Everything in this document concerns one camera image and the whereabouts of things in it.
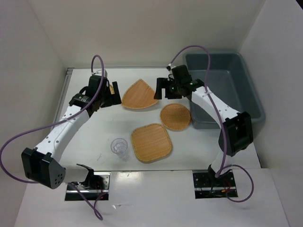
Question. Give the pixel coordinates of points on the fan-shaped woven bamboo tray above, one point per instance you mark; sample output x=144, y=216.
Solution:
x=139, y=96

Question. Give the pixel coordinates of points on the clear plastic cup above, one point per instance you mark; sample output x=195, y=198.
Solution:
x=119, y=147

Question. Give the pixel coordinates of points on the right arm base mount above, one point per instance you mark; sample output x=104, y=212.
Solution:
x=205, y=188

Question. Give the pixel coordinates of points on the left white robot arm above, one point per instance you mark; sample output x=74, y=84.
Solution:
x=41, y=164

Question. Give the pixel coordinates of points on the square woven bamboo tray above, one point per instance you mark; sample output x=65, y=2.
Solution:
x=151, y=143

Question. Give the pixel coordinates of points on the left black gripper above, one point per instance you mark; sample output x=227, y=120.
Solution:
x=116, y=99

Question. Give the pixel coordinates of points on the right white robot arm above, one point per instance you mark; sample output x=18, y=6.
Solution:
x=236, y=127

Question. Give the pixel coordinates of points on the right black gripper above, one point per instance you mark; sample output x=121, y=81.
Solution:
x=161, y=82

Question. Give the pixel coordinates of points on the round woven bamboo tray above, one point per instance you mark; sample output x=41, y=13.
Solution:
x=175, y=116

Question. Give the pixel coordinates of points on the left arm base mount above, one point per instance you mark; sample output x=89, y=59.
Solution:
x=92, y=191

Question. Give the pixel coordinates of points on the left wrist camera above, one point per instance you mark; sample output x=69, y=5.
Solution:
x=100, y=73

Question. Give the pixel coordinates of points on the grey plastic bin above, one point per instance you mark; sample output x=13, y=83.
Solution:
x=230, y=81

